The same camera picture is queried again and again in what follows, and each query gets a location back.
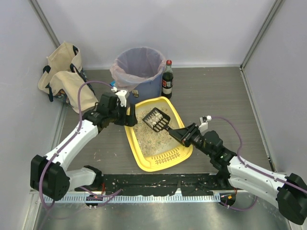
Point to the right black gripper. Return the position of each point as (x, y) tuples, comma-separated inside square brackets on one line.
[(187, 134)]

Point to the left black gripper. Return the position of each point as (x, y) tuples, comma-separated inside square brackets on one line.
[(123, 115)]

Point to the litter clumps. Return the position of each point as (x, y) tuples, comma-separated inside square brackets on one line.
[(156, 119)]

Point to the black litter scoop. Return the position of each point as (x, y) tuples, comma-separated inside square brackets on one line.
[(158, 128)]

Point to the yellow litter box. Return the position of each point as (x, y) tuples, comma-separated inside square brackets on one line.
[(169, 158)]

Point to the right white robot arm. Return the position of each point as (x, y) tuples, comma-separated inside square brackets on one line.
[(288, 193)]

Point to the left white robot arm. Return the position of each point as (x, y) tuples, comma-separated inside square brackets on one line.
[(49, 173)]

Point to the cat litter pellets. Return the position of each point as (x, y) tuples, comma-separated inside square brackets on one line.
[(152, 143)]

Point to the pink bin liner bag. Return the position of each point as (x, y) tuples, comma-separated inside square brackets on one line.
[(124, 76)]

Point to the dark soda bottle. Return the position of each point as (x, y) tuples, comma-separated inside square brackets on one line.
[(167, 80)]

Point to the beige canvas tote bag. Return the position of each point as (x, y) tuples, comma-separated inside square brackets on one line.
[(63, 76)]

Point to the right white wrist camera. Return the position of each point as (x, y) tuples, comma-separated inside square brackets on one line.
[(204, 123)]

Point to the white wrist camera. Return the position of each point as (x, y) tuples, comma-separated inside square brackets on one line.
[(122, 95), (204, 123)]

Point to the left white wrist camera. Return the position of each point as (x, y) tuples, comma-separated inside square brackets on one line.
[(122, 95)]

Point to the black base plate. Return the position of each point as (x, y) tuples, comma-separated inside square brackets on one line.
[(190, 184)]

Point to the slotted cable duct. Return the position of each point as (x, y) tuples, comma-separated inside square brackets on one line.
[(177, 198)]

